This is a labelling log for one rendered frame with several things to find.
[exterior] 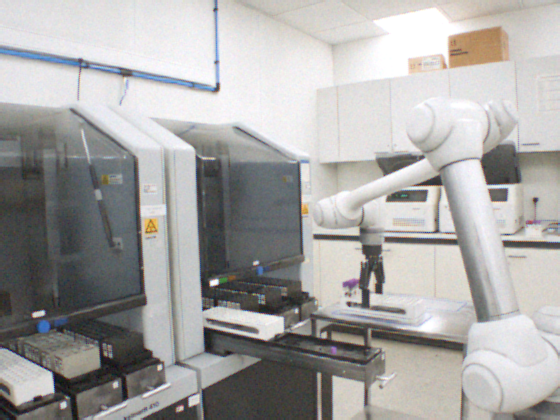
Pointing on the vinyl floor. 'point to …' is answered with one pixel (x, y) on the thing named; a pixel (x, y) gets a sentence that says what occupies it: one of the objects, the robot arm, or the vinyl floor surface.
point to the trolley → (433, 324)
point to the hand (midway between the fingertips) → (372, 298)
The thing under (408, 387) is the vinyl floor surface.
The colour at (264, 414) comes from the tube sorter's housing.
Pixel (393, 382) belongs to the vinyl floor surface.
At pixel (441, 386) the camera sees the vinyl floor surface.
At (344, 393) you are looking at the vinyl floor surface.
